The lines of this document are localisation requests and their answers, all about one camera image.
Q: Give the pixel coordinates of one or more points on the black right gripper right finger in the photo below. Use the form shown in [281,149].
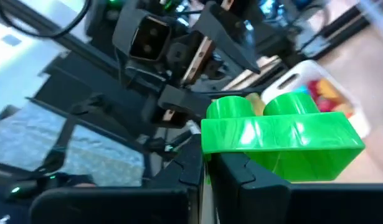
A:
[247,199]

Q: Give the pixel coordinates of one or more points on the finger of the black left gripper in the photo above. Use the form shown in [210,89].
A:
[222,31]
[182,104]

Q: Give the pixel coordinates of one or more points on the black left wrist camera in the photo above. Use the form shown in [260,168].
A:
[141,37]

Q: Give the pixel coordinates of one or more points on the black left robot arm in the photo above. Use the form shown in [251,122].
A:
[97,21]

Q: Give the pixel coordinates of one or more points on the green toy brick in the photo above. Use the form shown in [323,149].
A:
[272,133]

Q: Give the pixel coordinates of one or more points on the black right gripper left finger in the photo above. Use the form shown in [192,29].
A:
[188,168]

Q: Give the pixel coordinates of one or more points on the black table frame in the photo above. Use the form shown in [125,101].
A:
[94,84]

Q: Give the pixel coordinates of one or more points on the white plastic bin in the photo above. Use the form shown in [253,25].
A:
[303,70]

